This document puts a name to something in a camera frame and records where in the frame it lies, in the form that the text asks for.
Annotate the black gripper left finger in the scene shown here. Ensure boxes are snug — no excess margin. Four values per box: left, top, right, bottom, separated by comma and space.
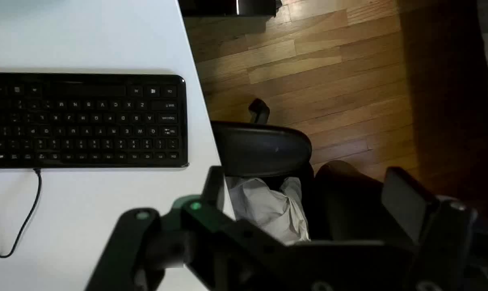
84, 166, 228, 291

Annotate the black computer keyboard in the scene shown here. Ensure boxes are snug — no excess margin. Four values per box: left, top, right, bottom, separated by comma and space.
0, 72, 189, 170

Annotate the dark furniture piece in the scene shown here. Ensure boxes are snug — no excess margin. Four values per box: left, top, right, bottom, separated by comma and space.
177, 0, 283, 18

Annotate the black keyboard cable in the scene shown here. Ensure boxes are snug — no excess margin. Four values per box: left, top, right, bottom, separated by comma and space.
0, 167, 43, 261

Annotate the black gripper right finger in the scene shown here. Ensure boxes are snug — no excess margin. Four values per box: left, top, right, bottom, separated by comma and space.
379, 166, 480, 291

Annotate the white crumpled cloth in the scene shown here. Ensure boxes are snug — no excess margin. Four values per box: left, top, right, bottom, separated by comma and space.
224, 175, 312, 248

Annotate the black office chair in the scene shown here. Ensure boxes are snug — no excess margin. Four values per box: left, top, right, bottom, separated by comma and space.
210, 98, 434, 245

